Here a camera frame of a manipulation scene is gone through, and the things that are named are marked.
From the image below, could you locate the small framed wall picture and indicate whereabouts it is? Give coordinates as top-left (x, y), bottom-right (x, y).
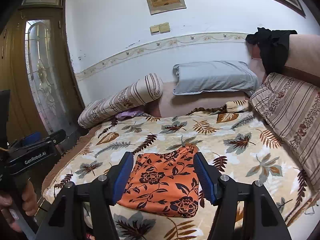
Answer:
top-left (145, 0), bottom-right (187, 15)

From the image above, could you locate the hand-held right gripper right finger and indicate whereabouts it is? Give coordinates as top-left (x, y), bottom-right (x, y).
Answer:
top-left (193, 152), bottom-right (292, 240)

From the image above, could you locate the wooden door with glass panel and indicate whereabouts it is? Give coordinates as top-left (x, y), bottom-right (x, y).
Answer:
top-left (0, 0), bottom-right (85, 155)

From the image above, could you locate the orange floral shirt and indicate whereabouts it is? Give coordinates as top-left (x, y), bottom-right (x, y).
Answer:
top-left (116, 145), bottom-right (200, 218)

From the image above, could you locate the leaf print blanket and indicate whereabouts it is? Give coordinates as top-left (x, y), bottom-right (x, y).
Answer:
top-left (41, 100), bottom-right (315, 240)

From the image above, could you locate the purple cloth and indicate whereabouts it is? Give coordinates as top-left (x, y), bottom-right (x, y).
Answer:
top-left (116, 109), bottom-right (142, 120)

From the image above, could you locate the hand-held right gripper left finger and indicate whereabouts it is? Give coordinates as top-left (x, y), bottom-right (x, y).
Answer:
top-left (40, 151), bottom-right (135, 240)

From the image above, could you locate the black garment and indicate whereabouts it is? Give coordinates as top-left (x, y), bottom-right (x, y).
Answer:
top-left (245, 27), bottom-right (298, 74)

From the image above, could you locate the grey pillow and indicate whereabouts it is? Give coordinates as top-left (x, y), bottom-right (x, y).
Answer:
top-left (172, 60), bottom-right (259, 96)

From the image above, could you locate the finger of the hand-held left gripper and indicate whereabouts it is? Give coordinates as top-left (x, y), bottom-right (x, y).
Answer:
top-left (46, 129), bottom-right (67, 144)
top-left (21, 132), bottom-right (43, 147)

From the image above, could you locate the striped floral flat pillow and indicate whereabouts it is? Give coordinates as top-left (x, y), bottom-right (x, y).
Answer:
top-left (249, 72), bottom-right (320, 193)

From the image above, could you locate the pink upholstered headboard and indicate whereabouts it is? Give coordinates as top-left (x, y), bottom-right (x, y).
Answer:
top-left (250, 34), bottom-right (320, 85)

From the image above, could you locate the pink bed sheet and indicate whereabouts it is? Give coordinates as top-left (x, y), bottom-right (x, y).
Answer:
top-left (146, 80), bottom-right (253, 118)

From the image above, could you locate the striped bolster pillow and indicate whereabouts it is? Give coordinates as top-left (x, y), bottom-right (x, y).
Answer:
top-left (78, 73), bottom-right (164, 128)

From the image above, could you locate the person's left hand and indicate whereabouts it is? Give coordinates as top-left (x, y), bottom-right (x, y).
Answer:
top-left (0, 180), bottom-right (38, 233)

